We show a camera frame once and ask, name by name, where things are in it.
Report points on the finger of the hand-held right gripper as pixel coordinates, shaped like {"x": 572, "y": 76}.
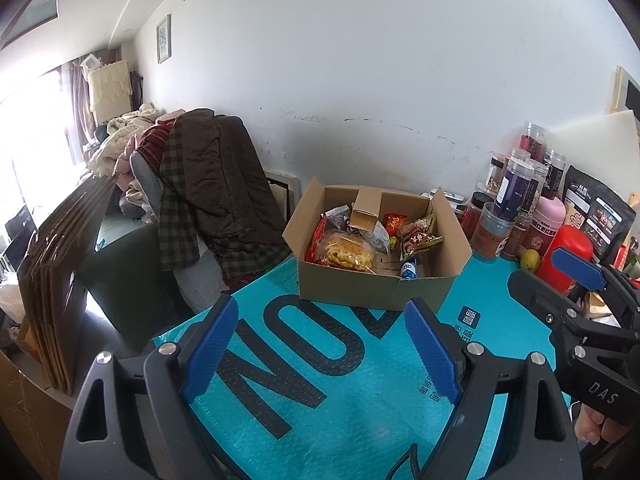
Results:
{"x": 537, "y": 300}
{"x": 580, "y": 267}

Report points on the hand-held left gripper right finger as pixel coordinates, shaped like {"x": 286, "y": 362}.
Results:
{"x": 430, "y": 352}

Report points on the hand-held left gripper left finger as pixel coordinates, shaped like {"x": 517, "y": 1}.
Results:
{"x": 212, "y": 345}

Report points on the cardboard box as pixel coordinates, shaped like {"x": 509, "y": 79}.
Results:
{"x": 350, "y": 290}

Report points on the yellow lollipop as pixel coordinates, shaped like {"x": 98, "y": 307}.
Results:
{"x": 394, "y": 243}

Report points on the green red snack packet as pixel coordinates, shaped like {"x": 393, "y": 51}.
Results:
{"x": 417, "y": 235}

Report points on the white printed pouch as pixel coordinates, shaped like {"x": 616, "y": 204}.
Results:
{"x": 377, "y": 237}

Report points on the small red candy packet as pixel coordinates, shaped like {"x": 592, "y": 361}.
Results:
{"x": 394, "y": 224}

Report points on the large red snack packet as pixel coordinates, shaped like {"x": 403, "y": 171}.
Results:
{"x": 315, "y": 242}

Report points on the kraft window box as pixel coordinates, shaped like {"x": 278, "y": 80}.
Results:
{"x": 365, "y": 207}

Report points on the person's right hand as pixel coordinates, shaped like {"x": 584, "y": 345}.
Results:
{"x": 590, "y": 422}

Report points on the red canister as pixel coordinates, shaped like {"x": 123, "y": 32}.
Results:
{"x": 562, "y": 245}

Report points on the yellow lemon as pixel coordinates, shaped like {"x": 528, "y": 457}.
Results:
{"x": 530, "y": 260}

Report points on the pink jar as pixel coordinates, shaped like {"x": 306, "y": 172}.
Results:
{"x": 547, "y": 225}

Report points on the black stand-up pouch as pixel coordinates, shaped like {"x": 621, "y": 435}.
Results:
{"x": 595, "y": 210}

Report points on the slim brown spice jar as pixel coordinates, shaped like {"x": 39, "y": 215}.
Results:
{"x": 517, "y": 240}

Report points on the clear jar of brown powder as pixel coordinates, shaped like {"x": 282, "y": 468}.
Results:
{"x": 492, "y": 235}

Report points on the small blue white bottle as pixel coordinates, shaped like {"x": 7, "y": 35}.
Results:
{"x": 409, "y": 270}

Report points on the teal bubble mat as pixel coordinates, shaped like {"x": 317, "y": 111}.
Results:
{"x": 350, "y": 385}

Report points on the clear jar of cereal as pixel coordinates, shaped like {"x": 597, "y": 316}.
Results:
{"x": 539, "y": 182}

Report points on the clear jar with dark label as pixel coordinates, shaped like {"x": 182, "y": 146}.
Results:
{"x": 555, "y": 175}

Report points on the dark green chair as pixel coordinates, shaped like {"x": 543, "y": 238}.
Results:
{"x": 135, "y": 285}

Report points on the tall dark blue label jar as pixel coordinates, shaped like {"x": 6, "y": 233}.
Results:
{"x": 512, "y": 190}

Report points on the dark red black-lid jar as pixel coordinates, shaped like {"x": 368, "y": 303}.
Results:
{"x": 472, "y": 217}

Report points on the clear jar of mixed nuts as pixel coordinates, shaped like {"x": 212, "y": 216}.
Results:
{"x": 497, "y": 172}

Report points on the clear jar of red dates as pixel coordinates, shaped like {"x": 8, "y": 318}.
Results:
{"x": 534, "y": 142}

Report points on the brown quilted jacket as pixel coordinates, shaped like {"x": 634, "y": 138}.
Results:
{"x": 220, "y": 185}

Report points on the grey foil snack packet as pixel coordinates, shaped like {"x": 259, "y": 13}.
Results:
{"x": 337, "y": 219}

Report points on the stack of flat cardboards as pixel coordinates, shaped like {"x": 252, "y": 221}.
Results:
{"x": 60, "y": 280}

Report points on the grey chair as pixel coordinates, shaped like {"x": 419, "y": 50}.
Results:
{"x": 147, "y": 180}

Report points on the wooden framed board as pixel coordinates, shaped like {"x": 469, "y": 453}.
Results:
{"x": 625, "y": 90}

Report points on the brown cardboard carton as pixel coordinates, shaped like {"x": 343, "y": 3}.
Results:
{"x": 30, "y": 425}

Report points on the beige clothes pile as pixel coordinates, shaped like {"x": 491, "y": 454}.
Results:
{"x": 120, "y": 145}

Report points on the brown curtain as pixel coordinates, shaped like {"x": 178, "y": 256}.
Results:
{"x": 75, "y": 110}

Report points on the beige hanging cloth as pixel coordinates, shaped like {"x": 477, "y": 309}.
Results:
{"x": 110, "y": 92}

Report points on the bright window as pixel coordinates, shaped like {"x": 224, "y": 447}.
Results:
{"x": 30, "y": 135}

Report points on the ceiling vent panel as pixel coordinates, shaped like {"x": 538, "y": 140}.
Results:
{"x": 35, "y": 15}

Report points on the leaning picture frame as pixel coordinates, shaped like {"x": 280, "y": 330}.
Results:
{"x": 285, "y": 192}

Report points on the wall picture frame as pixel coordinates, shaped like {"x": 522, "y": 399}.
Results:
{"x": 163, "y": 39}

